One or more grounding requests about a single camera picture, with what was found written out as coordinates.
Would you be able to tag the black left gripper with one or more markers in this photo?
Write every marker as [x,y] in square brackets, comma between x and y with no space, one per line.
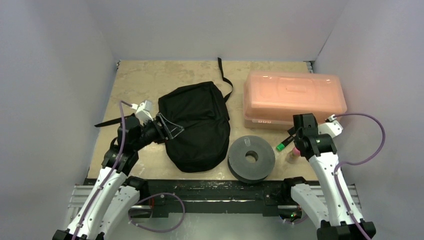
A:
[172,129]

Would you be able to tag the black student backpack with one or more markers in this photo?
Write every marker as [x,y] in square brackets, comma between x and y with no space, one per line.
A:
[201,109]

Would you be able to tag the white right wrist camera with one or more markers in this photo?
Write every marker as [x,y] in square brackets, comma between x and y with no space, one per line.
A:
[331,127]

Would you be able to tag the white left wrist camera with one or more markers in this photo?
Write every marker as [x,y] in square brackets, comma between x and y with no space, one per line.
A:
[142,111]

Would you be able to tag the black metal base rail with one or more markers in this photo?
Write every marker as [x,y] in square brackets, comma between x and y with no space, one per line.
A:
[202,197]

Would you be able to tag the grey filament spool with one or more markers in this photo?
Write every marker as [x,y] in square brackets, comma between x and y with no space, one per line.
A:
[251,159]

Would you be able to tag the black green marker pen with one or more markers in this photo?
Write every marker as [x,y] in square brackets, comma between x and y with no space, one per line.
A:
[282,145]

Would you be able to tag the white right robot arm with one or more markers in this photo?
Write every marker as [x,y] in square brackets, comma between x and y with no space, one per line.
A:
[336,217]

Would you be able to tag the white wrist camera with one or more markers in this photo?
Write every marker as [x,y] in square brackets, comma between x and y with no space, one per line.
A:
[331,127]
[142,111]

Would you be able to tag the translucent pink plastic box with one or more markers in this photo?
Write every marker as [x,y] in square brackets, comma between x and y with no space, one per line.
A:
[272,98]

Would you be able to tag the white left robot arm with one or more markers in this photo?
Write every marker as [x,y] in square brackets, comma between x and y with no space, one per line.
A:
[115,191]

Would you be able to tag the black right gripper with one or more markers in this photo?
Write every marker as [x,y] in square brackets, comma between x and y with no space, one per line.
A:
[294,133]

